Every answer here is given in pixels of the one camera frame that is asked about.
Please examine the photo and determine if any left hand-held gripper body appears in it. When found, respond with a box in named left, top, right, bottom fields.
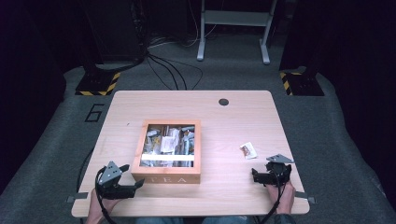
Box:
left=94, top=161, right=137, bottom=201

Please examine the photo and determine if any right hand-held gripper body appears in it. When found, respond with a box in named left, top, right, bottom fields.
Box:
left=260, top=153, right=295, bottom=189

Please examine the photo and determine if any white brown tea bag packet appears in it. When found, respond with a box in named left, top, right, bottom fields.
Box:
left=239, top=141, right=259, bottom=161

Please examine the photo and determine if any wooden tea box glass lid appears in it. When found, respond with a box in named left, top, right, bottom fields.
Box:
left=130, top=119, right=202, bottom=185

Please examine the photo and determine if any person's right hand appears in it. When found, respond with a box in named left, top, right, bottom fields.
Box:
left=265, top=181, right=297, bottom=216

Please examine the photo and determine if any person's left hand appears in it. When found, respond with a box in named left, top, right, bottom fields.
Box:
left=87, top=188, right=123, bottom=219

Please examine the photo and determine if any grey table foot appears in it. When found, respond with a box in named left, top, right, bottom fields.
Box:
left=294, top=191, right=317, bottom=204
left=65, top=191, right=90, bottom=203

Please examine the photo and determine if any pile of tea bags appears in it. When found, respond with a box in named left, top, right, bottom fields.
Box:
left=139, top=124, right=196, bottom=168

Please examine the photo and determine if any black stand base striped tape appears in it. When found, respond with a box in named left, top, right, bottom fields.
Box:
left=278, top=65, right=325, bottom=97
left=75, top=63, right=121, bottom=97

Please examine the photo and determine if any dark curtain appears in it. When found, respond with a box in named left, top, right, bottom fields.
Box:
left=0, top=0, right=68, bottom=189
left=311, top=0, right=396, bottom=208

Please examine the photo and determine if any dark cabinet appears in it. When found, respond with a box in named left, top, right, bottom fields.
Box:
left=78, top=0, right=148, bottom=63

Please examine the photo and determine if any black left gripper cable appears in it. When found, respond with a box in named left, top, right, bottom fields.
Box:
left=76, top=148, right=119, bottom=224

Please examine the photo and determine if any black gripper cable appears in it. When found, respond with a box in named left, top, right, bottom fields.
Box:
left=260, top=174, right=286, bottom=224
left=76, top=148, right=119, bottom=224

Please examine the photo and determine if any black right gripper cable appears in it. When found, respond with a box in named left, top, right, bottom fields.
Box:
left=260, top=174, right=286, bottom=224

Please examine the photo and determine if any black floor cable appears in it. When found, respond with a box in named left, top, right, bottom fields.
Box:
left=145, top=57, right=175, bottom=91
left=148, top=53, right=205, bottom=91
left=147, top=55, right=189, bottom=91

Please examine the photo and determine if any white cable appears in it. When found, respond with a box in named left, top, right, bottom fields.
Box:
left=181, top=0, right=219, bottom=49

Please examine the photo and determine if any white metal stand frame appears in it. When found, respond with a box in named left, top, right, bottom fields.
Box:
left=196, top=0, right=278, bottom=65

